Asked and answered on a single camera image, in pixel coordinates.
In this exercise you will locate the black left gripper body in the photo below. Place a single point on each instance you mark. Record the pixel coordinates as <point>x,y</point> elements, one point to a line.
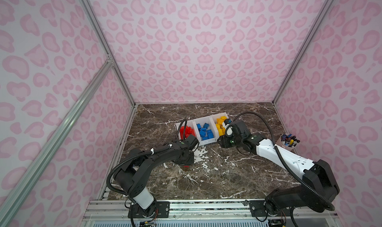
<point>185,158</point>

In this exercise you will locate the red lego bricks in bin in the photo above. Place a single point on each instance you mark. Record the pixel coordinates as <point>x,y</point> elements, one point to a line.
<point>185,132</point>

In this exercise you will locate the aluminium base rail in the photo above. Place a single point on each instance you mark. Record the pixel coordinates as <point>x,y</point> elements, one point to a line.
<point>208,213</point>

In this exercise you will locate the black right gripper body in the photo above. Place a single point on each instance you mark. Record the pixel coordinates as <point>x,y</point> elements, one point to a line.
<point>225,142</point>

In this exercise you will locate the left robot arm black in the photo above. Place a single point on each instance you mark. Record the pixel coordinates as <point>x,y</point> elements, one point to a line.
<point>131,175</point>

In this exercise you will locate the yellow lego bricks in bin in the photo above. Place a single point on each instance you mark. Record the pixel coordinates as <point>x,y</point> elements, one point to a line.
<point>221,124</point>

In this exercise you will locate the white three-compartment plastic bin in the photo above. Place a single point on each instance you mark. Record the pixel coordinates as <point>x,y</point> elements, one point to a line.
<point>211,119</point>

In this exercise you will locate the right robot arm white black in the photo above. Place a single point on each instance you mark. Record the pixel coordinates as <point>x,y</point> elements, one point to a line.
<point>317,185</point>

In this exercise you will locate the blue lego bricks in bin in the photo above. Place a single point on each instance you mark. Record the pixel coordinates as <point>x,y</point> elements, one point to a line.
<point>205,131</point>

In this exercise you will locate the pink cup of markers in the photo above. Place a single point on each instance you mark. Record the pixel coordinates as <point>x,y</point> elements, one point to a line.
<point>287,141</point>

